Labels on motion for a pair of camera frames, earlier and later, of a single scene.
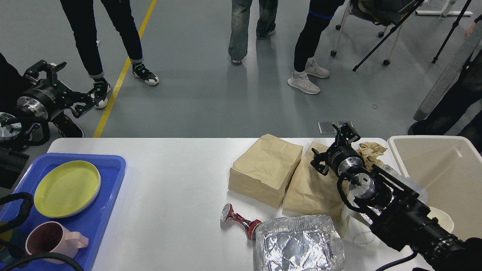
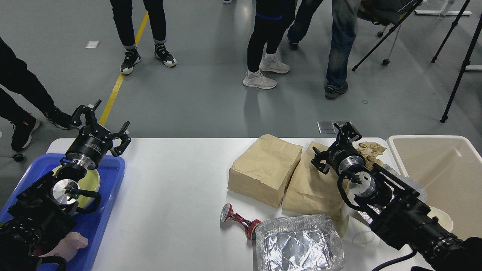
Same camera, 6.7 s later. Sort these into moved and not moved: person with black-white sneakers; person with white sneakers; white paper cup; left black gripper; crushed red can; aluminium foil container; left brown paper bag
Moved: person with white sneakers; person with black-white sneakers; left black gripper
Not moved: left brown paper bag; crushed red can; aluminium foil container; white paper cup
